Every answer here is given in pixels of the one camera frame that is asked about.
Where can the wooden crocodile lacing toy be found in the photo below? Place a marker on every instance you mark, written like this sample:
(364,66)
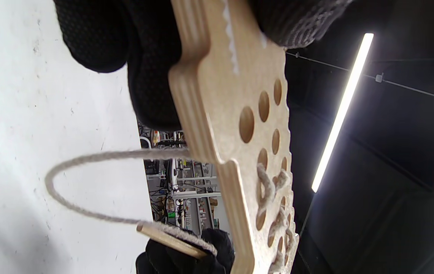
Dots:
(220,95)

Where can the person's left hand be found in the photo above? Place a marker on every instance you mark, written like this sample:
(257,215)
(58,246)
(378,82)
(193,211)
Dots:
(95,34)

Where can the wooden lacing needle stick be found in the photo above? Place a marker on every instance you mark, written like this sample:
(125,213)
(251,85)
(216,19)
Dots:
(167,239)

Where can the person's right hand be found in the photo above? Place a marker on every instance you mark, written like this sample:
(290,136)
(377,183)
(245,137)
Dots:
(216,262)

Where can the long white ceiling light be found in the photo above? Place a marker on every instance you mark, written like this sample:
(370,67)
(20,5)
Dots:
(342,114)

